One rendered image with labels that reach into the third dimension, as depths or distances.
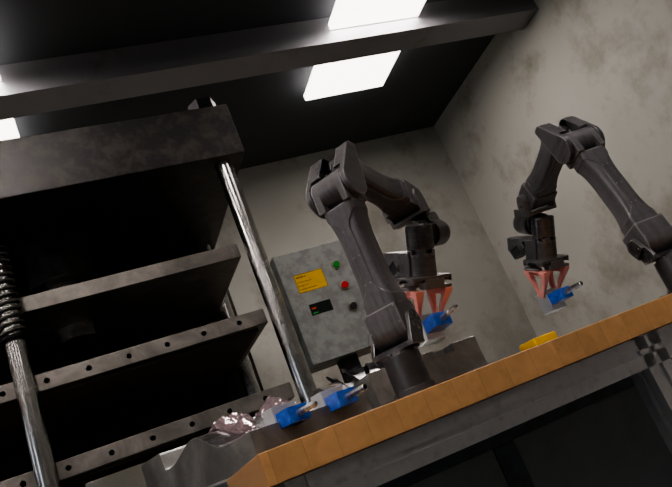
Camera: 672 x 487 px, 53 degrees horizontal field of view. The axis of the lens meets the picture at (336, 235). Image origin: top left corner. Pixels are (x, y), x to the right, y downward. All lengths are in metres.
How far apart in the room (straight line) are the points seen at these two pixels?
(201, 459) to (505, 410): 0.61
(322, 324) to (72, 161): 0.95
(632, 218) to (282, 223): 4.06
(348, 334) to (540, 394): 1.38
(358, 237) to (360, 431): 0.39
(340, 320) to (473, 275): 3.38
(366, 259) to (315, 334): 1.18
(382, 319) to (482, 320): 4.42
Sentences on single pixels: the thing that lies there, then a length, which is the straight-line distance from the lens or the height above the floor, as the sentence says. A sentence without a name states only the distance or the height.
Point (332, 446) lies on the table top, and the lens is 0.84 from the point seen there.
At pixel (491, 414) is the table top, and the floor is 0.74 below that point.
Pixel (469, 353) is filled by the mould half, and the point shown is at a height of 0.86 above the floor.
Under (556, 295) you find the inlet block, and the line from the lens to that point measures 1.77.
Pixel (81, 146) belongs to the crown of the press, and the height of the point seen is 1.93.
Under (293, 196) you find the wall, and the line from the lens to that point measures 5.40.
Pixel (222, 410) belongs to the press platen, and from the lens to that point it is 2.10.
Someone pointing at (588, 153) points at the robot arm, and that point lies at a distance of 1.52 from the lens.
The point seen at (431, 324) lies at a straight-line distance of 1.37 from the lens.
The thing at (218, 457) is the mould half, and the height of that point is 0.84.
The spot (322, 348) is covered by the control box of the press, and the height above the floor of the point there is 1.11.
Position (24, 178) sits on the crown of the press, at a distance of 2.24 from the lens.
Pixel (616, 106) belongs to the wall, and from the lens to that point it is 4.49.
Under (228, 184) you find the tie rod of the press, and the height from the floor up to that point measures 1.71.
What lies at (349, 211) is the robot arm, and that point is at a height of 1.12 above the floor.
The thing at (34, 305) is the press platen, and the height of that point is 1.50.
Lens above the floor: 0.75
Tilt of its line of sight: 18 degrees up
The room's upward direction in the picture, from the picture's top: 23 degrees counter-clockwise
